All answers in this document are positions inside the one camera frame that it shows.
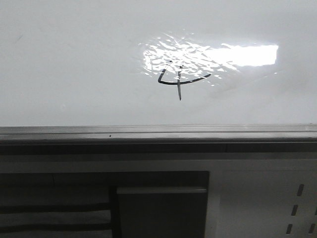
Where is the dark grey square box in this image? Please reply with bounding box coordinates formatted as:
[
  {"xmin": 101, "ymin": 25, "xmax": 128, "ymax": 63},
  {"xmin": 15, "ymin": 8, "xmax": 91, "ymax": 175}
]
[{"xmin": 118, "ymin": 193, "xmax": 207, "ymax": 238}]

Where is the grey metal whiteboard tray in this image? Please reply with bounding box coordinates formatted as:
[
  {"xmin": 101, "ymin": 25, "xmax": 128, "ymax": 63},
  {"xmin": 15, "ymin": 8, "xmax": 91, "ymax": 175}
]
[{"xmin": 0, "ymin": 124, "xmax": 317, "ymax": 155}]

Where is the white perforated metal panel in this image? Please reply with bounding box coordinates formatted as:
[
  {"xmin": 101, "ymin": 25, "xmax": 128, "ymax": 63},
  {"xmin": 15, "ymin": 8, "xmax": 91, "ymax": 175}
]
[{"xmin": 214, "ymin": 168, "xmax": 317, "ymax": 238}]

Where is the white glossy whiteboard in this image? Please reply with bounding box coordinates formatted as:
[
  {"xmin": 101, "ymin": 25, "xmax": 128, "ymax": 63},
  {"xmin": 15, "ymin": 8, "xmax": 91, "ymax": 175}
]
[{"xmin": 0, "ymin": 0, "xmax": 317, "ymax": 126}]

